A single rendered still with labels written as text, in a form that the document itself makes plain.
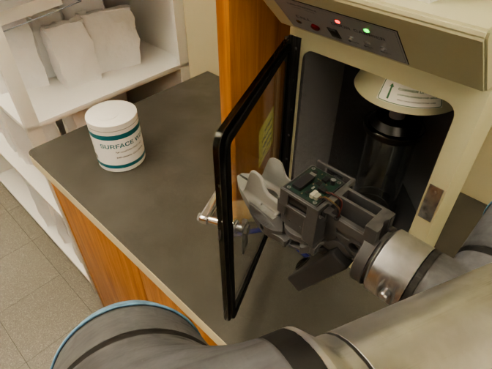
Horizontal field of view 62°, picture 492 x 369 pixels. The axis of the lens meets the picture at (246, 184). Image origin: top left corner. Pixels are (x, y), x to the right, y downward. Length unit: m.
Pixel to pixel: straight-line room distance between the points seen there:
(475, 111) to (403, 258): 0.26
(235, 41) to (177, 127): 0.63
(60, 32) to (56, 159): 0.51
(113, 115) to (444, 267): 0.88
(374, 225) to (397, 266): 0.04
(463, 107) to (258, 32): 0.35
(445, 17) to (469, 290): 0.29
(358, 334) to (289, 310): 0.62
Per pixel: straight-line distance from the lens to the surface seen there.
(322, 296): 0.87
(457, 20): 0.47
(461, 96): 0.61
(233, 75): 0.73
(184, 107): 1.40
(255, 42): 0.75
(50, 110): 1.55
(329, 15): 0.57
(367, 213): 0.44
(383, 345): 0.21
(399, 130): 0.76
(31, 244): 2.43
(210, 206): 0.64
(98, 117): 1.11
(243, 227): 0.60
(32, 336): 2.08
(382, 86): 0.69
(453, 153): 0.65
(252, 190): 0.52
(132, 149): 1.13
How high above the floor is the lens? 1.65
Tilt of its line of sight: 42 degrees down
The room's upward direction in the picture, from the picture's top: straight up
